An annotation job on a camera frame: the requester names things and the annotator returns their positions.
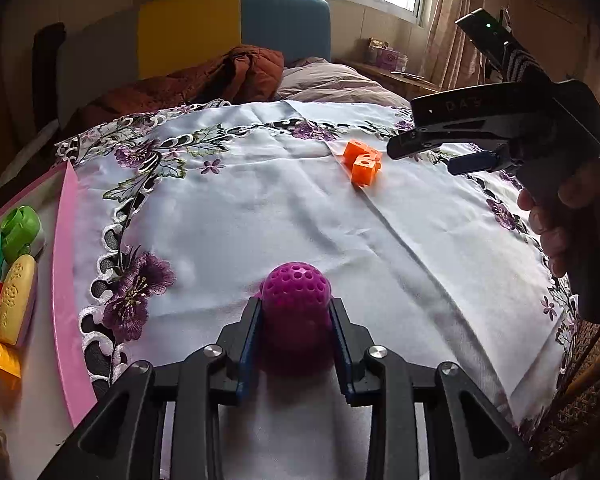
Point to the pale yellow oval toy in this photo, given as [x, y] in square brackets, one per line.
[15, 300]

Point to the lime green plastic toy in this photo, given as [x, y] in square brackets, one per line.
[20, 227]

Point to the wicker chair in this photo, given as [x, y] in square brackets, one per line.
[580, 385]

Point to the orange plastic block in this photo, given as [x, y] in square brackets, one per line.
[362, 165]

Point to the wooden desk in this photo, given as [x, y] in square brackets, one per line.
[410, 80]

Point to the beige pillow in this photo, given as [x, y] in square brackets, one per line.
[340, 85]

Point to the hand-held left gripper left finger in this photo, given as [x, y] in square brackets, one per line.
[247, 370]

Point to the rust brown quilted jacket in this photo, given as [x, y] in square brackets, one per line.
[250, 70]

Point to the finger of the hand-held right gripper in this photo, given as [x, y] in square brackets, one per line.
[430, 141]
[475, 162]

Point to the items on bedside table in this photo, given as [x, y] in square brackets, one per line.
[387, 57]

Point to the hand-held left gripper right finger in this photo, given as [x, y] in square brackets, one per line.
[344, 360]

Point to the amber yellow plastic toy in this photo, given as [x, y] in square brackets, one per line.
[0, 360]

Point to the grey yellow blue headboard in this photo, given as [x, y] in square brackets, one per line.
[205, 30]

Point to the pink shallow box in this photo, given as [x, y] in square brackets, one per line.
[65, 270]

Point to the beige curtain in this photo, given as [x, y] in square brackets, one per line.
[450, 35]

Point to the white embroidered floral tablecloth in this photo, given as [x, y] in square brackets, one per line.
[280, 200]

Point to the purple perforated ball toy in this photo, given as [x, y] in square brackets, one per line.
[295, 290]

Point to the black rolled mat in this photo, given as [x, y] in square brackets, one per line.
[47, 60]

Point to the person's right hand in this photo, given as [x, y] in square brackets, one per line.
[550, 240]

